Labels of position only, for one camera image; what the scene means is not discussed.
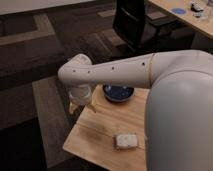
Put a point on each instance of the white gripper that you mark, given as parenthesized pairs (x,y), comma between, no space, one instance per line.
(80,95)

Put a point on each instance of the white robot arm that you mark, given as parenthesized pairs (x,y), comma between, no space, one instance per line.
(179,106)

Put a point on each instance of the dark blue ceramic bowl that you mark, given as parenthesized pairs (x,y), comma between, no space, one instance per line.
(117,93)

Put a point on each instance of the black office chair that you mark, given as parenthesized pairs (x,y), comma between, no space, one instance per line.
(135,27)

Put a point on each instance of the blue round coaster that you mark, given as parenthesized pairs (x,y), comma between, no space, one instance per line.
(178,11)

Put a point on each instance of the light wooden desk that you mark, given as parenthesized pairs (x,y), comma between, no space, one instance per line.
(203,24)

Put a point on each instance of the small cluttered desk items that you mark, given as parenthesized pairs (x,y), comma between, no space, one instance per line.
(196,9)

